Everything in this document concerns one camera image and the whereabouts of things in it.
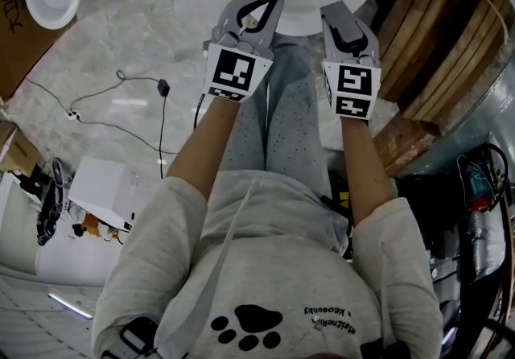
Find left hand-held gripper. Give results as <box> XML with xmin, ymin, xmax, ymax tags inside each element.
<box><xmin>202</xmin><ymin>0</ymin><xmax>285</xmax><ymax>103</ymax></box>

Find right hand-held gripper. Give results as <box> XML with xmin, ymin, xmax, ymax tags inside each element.
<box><xmin>319</xmin><ymin>6</ymin><xmax>383</xmax><ymax>122</ymax></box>

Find white toilet brush grey grip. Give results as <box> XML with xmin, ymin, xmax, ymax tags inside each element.
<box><xmin>275</xmin><ymin>0</ymin><xmax>369</xmax><ymax>53</ymax></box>

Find person's left forearm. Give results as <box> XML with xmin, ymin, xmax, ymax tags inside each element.
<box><xmin>167</xmin><ymin>95</ymin><xmax>241</xmax><ymax>202</ymax></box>

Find person's right forearm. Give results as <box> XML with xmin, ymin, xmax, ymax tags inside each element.
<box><xmin>340</xmin><ymin>115</ymin><xmax>395</xmax><ymax>229</ymax></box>

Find stack of wooden planks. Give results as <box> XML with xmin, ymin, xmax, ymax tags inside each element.
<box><xmin>356</xmin><ymin>0</ymin><xmax>510</xmax><ymax>125</ymax></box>

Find grey speckled trousers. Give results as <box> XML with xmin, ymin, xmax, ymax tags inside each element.
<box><xmin>220</xmin><ymin>33</ymin><xmax>335</xmax><ymax>197</ymax></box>

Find brown wooden beam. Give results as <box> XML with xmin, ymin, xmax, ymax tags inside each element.
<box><xmin>372</xmin><ymin>111</ymin><xmax>439</xmax><ymax>177</ymax></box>

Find white box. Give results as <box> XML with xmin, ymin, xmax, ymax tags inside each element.
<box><xmin>67</xmin><ymin>155</ymin><xmax>146</xmax><ymax>232</ymax></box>

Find grey paw print sweatshirt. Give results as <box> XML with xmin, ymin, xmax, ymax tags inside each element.
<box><xmin>92</xmin><ymin>170</ymin><xmax>443</xmax><ymax>359</ymax></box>

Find large brown cardboard box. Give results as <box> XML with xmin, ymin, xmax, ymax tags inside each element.
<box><xmin>0</xmin><ymin>0</ymin><xmax>77</xmax><ymax>101</ymax></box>

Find small brown cardboard box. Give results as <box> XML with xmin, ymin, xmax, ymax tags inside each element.
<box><xmin>0</xmin><ymin>119</ymin><xmax>41</xmax><ymax>177</ymax></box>

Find grey metal duct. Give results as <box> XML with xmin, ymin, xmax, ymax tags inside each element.
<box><xmin>402</xmin><ymin>63</ymin><xmax>515</xmax><ymax>177</ymax></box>

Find black floor cable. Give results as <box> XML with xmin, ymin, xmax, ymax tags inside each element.
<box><xmin>26</xmin><ymin>69</ymin><xmax>180</xmax><ymax>157</ymax></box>

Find black cable coil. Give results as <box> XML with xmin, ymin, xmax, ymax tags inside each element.
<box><xmin>456</xmin><ymin>142</ymin><xmax>510</xmax><ymax>213</ymax></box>

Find silver foil duct hose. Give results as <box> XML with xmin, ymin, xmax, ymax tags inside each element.
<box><xmin>466</xmin><ymin>208</ymin><xmax>506</xmax><ymax>282</ymax></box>

